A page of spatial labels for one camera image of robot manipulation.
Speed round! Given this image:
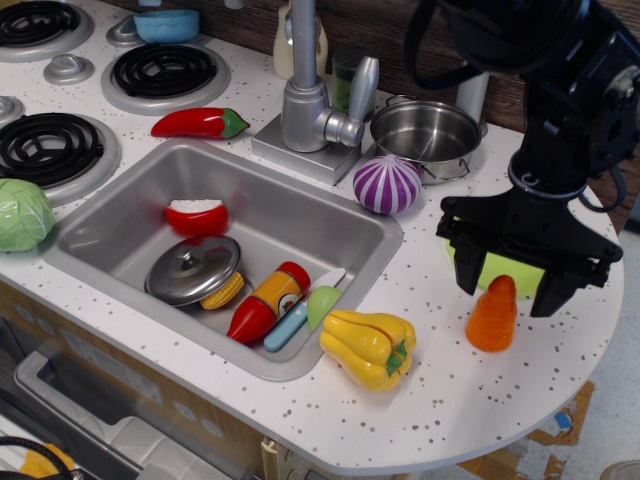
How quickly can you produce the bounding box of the grey stove knob rear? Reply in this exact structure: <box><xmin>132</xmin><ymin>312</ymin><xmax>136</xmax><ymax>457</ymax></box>
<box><xmin>106</xmin><ymin>15</ymin><xmax>145</xmax><ymax>48</ymax></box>

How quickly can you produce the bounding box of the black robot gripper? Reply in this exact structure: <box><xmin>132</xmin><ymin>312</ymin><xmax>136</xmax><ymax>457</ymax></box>
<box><xmin>437</xmin><ymin>187</ymin><xmax>623</xmax><ymax>318</ymax></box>

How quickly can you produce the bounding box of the purple striped toy onion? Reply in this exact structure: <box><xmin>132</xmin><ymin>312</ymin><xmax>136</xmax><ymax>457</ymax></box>
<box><xmin>352</xmin><ymin>154</ymin><xmax>422</xmax><ymax>215</ymax></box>

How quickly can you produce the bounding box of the red toy chili pepper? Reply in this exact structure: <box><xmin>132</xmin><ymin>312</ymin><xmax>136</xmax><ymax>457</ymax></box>
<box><xmin>151</xmin><ymin>107</ymin><xmax>250</xmax><ymax>140</ymax></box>

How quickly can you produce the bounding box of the orange toy carrot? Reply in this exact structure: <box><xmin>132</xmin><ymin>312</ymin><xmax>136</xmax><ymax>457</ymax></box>
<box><xmin>465</xmin><ymin>275</ymin><xmax>517</xmax><ymax>352</ymax></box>

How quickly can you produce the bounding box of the yellow object bottom left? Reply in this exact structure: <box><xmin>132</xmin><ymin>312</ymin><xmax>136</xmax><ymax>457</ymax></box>
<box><xmin>19</xmin><ymin>443</ymin><xmax>75</xmax><ymax>479</ymax></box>

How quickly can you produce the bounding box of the blue plastic bowl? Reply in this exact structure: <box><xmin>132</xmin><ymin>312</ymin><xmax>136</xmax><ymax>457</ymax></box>
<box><xmin>134</xmin><ymin>10</ymin><xmax>200</xmax><ymax>43</ymax></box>

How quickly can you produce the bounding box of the white vertical pole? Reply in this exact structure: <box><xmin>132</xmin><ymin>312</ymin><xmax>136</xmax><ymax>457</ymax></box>
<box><xmin>455</xmin><ymin>73</ymin><xmax>490</xmax><ymax>122</ymax></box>

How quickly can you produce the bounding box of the black coil burner lower left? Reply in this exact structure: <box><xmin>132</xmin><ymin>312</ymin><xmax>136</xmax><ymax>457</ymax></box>
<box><xmin>1</xmin><ymin>113</ymin><xmax>121</xmax><ymax>207</ymax></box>

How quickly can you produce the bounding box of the black coil burner top left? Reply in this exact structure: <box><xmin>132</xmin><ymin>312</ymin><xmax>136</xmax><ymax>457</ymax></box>
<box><xmin>1</xmin><ymin>1</ymin><xmax>94</xmax><ymax>63</ymax></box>

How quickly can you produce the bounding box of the grey toy faucet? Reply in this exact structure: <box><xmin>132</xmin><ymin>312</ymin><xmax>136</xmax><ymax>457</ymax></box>
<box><xmin>252</xmin><ymin>1</ymin><xmax>379</xmax><ymax>185</ymax></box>

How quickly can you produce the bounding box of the grey toy sink basin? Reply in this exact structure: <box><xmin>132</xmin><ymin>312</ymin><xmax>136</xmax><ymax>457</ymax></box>
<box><xmin>40</xmin><ymin>140</ymin><xmax>403</xmax><ymax>381</ymax></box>

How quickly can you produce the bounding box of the black coil burner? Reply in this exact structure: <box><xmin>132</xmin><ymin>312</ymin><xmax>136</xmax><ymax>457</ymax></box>
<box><xmin>1</xmin><ymin>1</ymin><xmax>94</xmax><ymax>63</ymax></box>
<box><xmin>101</xmin><ymin>44</ymin><xmax>231</xmax><ymax>116</ymax></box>
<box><xmin>1</xmin><ymin>113</ymin><xmax>121</xmax><ymax>207</ymax></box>

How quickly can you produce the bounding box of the yellow toy bell pepper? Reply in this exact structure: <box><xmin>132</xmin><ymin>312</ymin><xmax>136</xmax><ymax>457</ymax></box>
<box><xmin>319</xmin><ymin>310</ymin><xmax>417</xmax><ymax>391</ymax></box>

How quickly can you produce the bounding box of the green toy cabbage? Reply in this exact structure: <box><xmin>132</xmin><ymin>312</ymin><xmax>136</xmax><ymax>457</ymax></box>
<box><xmin>1</xmin><ymin>179</ymin><xmax>54</xmax><ymax>252</ymax></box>

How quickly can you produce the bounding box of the yellow toy corn cob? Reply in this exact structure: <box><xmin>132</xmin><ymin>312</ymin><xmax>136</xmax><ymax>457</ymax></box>
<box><xmin>199</xmin><ymin>272</ymin><xmax>245</xmax><ymax>310</ymax></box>

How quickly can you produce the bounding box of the red white toy slice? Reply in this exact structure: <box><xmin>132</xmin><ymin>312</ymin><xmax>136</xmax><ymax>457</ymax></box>
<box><xmin>165</xmin><ymin>199</ymin><xmax>229</xmax><ymax>237</ymax></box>

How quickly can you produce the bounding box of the stainless steel pot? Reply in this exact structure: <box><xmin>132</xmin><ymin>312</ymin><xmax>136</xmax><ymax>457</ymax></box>
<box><xmin>370</xmin><ymin>95</ymin><xmax>485</xmax><ymax>185</ymax></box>

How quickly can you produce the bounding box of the grey stove knob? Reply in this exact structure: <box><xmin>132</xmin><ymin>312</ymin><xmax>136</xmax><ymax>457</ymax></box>
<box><xmin>106</xmin><ymin>15</ymin><xmax>145</xmax><ymax>48</ymax></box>
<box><xmin>43</xmin><ymin>53</ymin><xmax>95</xmax><ymax>86</ymax></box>

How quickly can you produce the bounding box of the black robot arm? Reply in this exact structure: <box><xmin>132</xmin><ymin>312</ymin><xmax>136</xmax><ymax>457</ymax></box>
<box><xmin>437</xmin><ymin>1</ymin><xmax>639</xmax><ymax>317</ymax></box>

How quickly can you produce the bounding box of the steel pot lid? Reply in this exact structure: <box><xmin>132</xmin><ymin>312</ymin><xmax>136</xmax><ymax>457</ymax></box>
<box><xmin>144</xmin><ymin>235</ymin><xmax>241</xmax><ymax>306</ymax></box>

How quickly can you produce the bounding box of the grey oven door handle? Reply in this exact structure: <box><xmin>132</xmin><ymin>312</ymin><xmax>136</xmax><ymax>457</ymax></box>
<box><xmin>13</xmin><ymin>352</ymin><xmax>172</xmax><ymax>479</ymax></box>

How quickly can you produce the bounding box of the green toy jar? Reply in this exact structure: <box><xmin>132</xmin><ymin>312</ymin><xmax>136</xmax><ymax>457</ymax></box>
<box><xmin>331</xmin><ymin>45</ymin><xmax>376</xmax><ymax>114</ymax></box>

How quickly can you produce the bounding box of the black coil burner top middle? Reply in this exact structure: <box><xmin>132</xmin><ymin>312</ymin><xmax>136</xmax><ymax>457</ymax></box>
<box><xmin>101</xmin><ymin>44</ymin><xmax>231</xmax><ymax>116</ymax></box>

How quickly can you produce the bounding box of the grey stove knob left edge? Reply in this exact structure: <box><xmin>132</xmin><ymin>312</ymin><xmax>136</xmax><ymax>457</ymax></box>
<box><xmin>0</xmin><ymin>96</ymin><xmax>24</xmax><ymax>128</ymax></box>

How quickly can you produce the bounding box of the green toy fruit half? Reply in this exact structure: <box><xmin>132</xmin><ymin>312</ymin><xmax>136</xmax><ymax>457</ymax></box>
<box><xmin>307</xmin><ymin>285</ymin><xmax>342</xmax><ymax>333</ymax></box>

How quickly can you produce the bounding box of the black cable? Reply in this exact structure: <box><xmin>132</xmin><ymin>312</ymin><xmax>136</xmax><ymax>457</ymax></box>
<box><xmin>402</xmin><ymin>0</ymin><xmax>481</xmax><ymax>92</ymax></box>

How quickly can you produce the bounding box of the blue handled toy knife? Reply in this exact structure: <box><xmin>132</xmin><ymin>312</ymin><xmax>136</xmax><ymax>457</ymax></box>
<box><xmin>263</xmin><ymin>267</ymin><xmax>346</xmax><ymax>352</ymax></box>

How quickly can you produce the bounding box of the cream toy bottle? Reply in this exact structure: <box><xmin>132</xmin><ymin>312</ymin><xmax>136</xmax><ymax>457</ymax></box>
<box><xmin>273</xmin><ymin>2</ymin><xmax>328</xmax><ymax>80</ymax></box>

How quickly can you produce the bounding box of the lime green plate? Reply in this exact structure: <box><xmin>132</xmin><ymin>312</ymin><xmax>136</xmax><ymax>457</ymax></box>
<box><xmin>477</xmin><ymin>252</ymin><xmax>544</xmax><ymax>299</ymax></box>

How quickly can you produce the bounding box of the red yellow toy bottle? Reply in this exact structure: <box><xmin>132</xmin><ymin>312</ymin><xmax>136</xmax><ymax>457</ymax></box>
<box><xmin>226</xmin><ymin>261</ymin><xmax>311</xmax><ymax>344</ymax></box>

